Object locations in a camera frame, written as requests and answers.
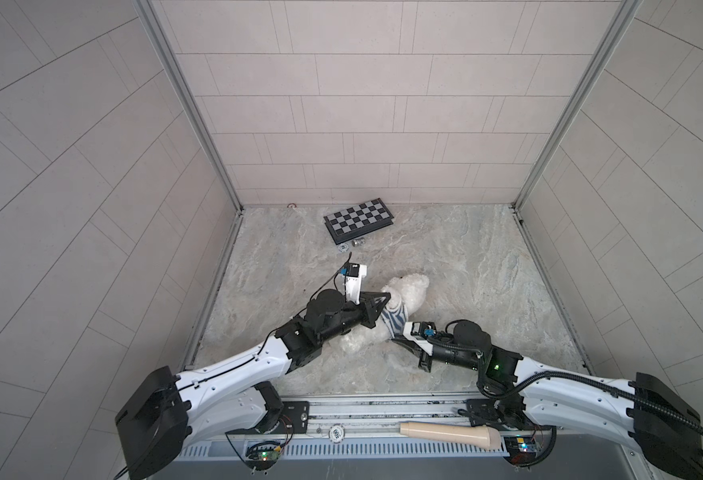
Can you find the circuit board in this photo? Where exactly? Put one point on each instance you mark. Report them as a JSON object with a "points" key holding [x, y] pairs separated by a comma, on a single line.
{"points": [[263, 455], [522, 450]]}

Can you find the black white chessboard box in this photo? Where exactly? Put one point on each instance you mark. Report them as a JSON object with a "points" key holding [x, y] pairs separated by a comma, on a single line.
{"points": [[358, 221]]}

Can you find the right circuit board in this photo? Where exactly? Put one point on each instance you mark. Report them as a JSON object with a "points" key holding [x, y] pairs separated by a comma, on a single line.
{"points": [[522, 450]]}

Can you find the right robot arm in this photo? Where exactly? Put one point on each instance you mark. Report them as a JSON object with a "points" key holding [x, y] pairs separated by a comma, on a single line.
{"points": [[519, 393]]}

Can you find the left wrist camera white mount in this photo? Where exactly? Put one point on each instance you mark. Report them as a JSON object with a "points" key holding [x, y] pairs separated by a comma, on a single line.
{"points": [[353, 275]]}

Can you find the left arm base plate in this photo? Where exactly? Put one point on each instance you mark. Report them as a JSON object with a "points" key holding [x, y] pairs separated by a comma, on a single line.
{"points": [[292, 418]]}

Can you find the blue white striped sweater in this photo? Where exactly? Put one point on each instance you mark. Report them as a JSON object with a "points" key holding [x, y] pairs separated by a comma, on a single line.
{"points": [[394, 317]]}

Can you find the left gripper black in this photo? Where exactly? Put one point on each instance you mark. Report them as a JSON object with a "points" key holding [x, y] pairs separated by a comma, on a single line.
{"points": [[367, 316]]}

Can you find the beige wooden handle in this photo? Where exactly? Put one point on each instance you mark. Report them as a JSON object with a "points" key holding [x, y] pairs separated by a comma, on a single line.
{"points": [[483, 437]]}

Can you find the round white sticker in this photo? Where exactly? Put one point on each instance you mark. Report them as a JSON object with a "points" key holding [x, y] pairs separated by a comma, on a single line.
{"points": [[336, 433]]}

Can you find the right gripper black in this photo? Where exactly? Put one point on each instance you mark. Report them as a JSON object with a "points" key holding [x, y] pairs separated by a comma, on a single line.
{"points": [[424, 359]]}

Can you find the white teddy bear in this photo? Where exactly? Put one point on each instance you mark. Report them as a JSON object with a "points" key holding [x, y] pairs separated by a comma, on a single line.
{"points": [[408, 293]]}

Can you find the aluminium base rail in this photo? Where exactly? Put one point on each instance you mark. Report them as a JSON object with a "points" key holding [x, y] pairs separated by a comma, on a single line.
{"points": [[387, 414]]}

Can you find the left circuit board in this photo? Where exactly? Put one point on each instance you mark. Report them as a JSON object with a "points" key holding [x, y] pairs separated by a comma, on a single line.
{"points": [[263, 455]]}

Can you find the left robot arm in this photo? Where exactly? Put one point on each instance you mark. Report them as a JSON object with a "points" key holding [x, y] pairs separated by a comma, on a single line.
{"points": [[169, 411]]}

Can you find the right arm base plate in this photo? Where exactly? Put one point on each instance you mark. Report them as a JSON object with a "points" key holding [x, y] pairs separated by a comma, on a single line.
{"points": [[482, 412]]}

